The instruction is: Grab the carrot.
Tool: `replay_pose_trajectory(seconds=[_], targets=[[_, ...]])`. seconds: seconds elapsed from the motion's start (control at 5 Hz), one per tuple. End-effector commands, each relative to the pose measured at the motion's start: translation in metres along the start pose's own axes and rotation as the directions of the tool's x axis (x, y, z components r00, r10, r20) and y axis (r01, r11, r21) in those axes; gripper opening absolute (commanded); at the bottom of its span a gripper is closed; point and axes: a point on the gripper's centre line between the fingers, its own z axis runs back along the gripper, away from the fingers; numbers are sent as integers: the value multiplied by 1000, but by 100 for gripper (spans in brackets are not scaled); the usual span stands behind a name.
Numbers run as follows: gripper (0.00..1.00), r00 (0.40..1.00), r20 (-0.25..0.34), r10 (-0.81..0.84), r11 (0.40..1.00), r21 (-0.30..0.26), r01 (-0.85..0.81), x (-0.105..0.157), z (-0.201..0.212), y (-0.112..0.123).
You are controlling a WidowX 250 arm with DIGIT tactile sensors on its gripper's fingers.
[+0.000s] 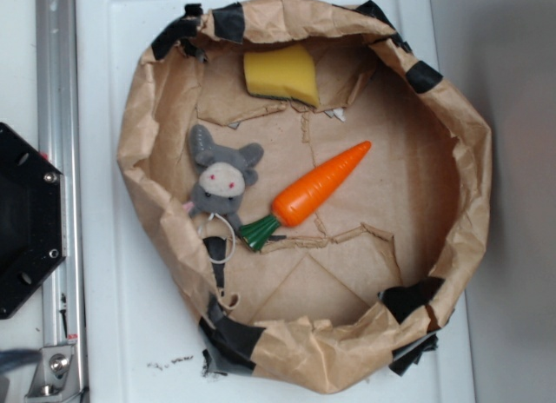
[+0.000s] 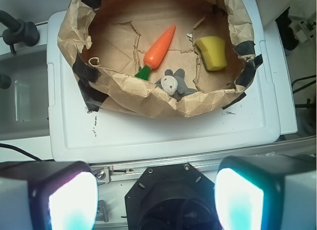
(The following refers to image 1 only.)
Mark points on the yellow sponge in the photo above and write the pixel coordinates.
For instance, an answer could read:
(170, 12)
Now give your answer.
(287, 73)

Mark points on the metal corner bracket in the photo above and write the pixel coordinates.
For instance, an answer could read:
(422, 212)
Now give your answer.
(56, 378)

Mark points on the white plastic tray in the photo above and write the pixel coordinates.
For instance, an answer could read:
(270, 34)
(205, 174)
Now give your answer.
(143, 343)

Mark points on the brown paper bag bin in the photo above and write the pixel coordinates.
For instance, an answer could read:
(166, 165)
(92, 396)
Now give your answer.
(369, 278)

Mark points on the grey plush donkey toy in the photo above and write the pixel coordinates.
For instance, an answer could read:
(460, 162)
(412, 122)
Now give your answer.
(224, 174)

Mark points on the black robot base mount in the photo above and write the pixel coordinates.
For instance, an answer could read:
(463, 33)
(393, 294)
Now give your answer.
(31, 220)

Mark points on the aluminium extrusion rail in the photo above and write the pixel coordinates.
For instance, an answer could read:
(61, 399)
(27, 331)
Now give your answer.
(58, 137)

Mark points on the orange plastic toy carrot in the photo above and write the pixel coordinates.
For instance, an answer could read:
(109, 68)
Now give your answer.
(294, 204)

